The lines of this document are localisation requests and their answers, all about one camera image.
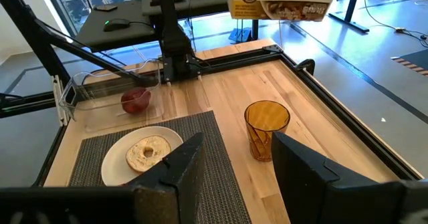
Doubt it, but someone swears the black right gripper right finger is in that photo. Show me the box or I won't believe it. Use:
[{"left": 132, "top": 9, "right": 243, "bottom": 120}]
[{"left": 271, "top": 132, "right": 428, "bottom": 224}]

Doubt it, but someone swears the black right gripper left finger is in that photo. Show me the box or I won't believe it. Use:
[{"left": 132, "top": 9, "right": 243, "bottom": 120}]
[{"left": 0, "top": 132, "right": 206, "bottom": 224}]

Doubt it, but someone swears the bagel half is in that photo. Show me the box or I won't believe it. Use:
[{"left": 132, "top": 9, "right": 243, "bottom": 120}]
[{"left": 125, "top": 135, "right": 173, "bottom": 175}]

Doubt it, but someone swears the dark red apple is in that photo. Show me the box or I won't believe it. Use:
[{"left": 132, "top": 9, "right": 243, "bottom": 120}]
[{"left": 120, "top": 86, "right": 152, "bottom": 115}]

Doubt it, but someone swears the yellow bran cereal box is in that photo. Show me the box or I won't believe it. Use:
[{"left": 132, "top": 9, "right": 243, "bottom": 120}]
[{"left": 226, "top": 0, "right": 340, "bottom": 22}]

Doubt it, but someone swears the grey woven placemat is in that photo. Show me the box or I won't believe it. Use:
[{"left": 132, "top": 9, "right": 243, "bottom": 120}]
[{"left": 68, "top": 110, "right": 252, "bottom": 224}]

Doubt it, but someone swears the cream plate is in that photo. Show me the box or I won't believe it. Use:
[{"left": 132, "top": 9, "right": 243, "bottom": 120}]
[{"left": 100, "top": 126, "right": 185, "bottom": 187}]

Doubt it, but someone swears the amber faceted glass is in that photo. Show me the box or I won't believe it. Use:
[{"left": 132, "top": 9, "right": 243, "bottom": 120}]
[{"left": 243, "top": 100, "right": 292, "bottom": 162}]

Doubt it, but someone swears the clear plastic container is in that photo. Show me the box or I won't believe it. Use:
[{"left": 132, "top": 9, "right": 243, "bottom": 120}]
[{"left": 58, "top": 59, "right": 165, "bottom": 133}]

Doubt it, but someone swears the black table clamp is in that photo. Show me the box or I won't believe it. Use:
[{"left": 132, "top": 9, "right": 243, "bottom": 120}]
[{"left": 295, "top": 58, "right": 316, "bottom": 76}]

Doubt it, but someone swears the striped hazard floor mat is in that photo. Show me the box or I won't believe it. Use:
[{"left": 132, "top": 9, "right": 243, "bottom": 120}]
[{"left": 390, "top": 48, "right": 428, "bottom": 78}]

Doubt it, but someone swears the blue floor object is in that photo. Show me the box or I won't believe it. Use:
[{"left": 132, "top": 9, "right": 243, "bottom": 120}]
[{"left": 228, "top": 27, "right": 253, "bottom": 44}]

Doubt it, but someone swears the black computer mouse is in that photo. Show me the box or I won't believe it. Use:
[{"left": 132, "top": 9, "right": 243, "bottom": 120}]
[{"left": 102, "top": 18, "right": 132, "bottom": 33}]

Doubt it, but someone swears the black table leg stand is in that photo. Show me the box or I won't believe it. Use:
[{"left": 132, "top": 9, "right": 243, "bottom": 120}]
[{"left": 328, "top": 0, "right": 371, "bottom": 34}]

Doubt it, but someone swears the small black flat device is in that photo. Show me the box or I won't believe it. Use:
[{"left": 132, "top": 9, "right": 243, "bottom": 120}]
[{"left": 93, "top": 4, "right": 118, "bottom": 12}]

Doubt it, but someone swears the black aluminium table frame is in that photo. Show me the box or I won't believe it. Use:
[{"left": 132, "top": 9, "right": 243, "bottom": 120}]
[{"left": 0, "top": 0, "right": 423, "bottom": 189}]

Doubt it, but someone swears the silver frame bracket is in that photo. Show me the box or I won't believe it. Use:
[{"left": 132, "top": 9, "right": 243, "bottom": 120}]
[{"left": 52, "top": 74, "right": 70, "bottom": 127}]

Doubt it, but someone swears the white floor cable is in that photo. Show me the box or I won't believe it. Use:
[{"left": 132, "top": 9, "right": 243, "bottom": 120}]
[{"left": 362, "top": 0, "right": 428, "bottom": 48}]

